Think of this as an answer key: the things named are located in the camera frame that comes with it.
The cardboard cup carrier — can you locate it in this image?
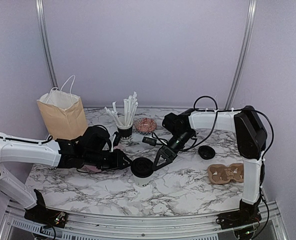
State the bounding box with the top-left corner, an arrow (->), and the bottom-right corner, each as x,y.
207,163 -> 244,185

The pink plate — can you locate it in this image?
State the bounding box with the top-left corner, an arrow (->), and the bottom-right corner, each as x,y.
83,149 -> 121,172

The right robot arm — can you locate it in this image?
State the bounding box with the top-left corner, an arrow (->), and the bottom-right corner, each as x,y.
152,105 -> 272,224

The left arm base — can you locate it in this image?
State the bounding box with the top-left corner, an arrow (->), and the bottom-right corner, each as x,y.
24,189 -> 68,228

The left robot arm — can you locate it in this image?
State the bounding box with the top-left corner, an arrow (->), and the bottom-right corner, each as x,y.
0,125 -> 132,223

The black cup holding straws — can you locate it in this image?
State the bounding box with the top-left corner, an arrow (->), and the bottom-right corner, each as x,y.
117,125 -> 133,141

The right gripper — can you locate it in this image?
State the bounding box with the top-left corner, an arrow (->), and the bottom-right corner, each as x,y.
152,130 -> 193,171

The brown paper bag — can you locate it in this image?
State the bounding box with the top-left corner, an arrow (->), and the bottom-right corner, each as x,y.
37,74 -> 88,140

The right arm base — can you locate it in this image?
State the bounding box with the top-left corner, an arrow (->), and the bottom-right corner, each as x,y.
216,198 -> 262,230

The red patterned bowl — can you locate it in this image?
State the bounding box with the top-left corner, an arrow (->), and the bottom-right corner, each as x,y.
134,117 -> 157,136

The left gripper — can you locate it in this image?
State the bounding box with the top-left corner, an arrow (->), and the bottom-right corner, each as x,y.
84,148 -> 133,172

